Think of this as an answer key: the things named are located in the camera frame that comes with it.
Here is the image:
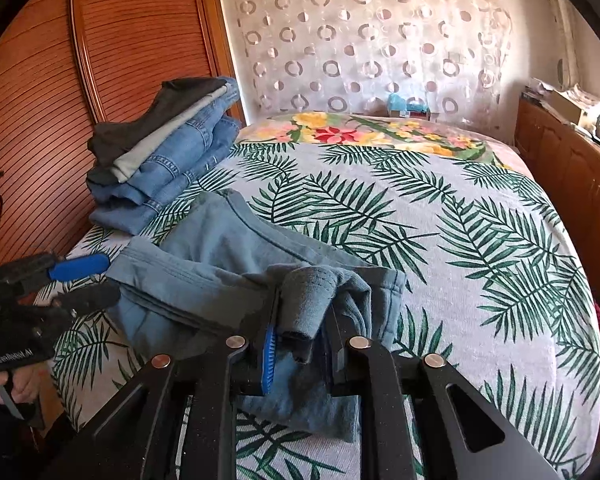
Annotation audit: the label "floral blanket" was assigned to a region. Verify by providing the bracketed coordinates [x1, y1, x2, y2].
[237, 112, 537, 181]

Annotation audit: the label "folded blue jeans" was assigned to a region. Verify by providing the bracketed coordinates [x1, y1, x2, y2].
[89, 120, 242, 237]

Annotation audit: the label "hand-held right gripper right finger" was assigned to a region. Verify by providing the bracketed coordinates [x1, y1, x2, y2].
[324, 305, 577, 480]

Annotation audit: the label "sheer circle-patterned curtain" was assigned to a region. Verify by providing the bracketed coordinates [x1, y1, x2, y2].
[217, 0, 514, 122]

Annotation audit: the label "wooden side cabinet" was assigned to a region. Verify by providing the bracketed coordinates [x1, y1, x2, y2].
[512, 97, 600, 311]

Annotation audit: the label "folded grey pants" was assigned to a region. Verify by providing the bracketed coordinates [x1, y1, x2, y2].
[112, 85, 231, 184]

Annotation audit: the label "cardboard box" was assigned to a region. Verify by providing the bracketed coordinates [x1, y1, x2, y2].
[547, 90, 594, 129]

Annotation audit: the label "person's left hand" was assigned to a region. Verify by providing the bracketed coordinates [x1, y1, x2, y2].
[0, 364, 47, 407]

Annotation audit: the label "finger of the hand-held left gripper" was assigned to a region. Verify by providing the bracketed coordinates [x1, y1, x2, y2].
[15, 280, 122, 322]
[0, 252, 112, 295]

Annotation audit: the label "white printed bag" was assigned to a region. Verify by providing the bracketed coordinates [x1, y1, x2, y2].
[565, 84, 600, 112]

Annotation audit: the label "wooden slatted wardrobe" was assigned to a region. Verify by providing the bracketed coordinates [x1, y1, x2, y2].
[0, 0, 246, 263]

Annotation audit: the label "blue-grey pants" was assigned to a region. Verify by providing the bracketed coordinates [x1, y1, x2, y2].
[105, 190, 409, 444]

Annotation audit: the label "palm leaf bedsheet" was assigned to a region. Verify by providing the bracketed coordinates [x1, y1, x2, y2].
[50, 140, 600, 480]

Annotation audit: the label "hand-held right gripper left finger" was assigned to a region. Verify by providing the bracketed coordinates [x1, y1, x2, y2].
[40, 287, 282, 480]

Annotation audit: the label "beige window curtain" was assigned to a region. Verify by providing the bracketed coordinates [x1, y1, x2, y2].
[544, 0, 582, 90]

